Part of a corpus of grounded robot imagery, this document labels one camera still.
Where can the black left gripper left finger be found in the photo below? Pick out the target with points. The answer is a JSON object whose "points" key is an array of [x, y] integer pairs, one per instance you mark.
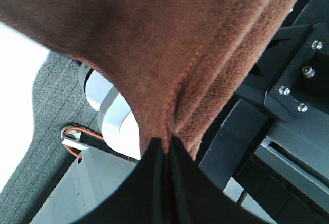
{"points": [[139, 199]]}

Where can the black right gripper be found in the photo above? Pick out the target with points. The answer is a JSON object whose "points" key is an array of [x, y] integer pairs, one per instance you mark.
{"points": [[291, 75]]}

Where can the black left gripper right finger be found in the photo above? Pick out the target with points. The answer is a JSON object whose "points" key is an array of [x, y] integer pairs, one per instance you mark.
{"points": [[194, 198]]}

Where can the brown towel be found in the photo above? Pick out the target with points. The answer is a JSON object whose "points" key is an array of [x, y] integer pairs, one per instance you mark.
{"points": [[176, 62]]}

